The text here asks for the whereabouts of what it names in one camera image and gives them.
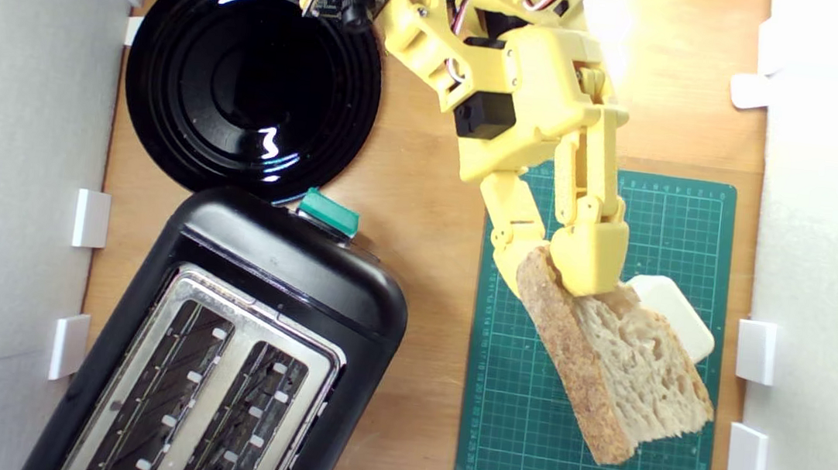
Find green cutting mat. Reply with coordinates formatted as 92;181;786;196
455;153;742;470

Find black plate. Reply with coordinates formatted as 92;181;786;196
114;0;391;215

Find brown bread slice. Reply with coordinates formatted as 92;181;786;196
497;243;730;470

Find white block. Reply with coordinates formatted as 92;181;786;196
620;272;723;368

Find black two-slot toaster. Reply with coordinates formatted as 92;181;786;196
20;167;421;470

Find green toaster lever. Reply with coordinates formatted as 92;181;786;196
294;187;363;241

